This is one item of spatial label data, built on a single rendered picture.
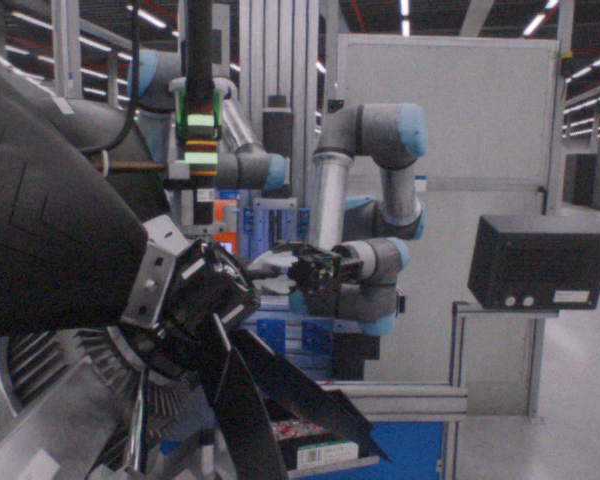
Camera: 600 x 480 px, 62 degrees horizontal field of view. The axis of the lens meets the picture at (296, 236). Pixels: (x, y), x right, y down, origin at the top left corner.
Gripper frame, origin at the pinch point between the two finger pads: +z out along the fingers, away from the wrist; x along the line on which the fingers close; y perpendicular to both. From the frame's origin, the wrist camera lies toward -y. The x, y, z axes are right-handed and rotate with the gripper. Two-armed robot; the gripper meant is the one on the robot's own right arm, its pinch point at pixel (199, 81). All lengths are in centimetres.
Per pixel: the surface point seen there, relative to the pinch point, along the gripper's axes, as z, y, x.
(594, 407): -158, 146, -227
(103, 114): -9.2, 3.9, 13.8
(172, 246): 3.3, 22.0, 3.9
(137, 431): 24.0, 36.6, 6.9
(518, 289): -22, 37, -68
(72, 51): -673, -147, 149
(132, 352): 13.2, 32.7, 8.3
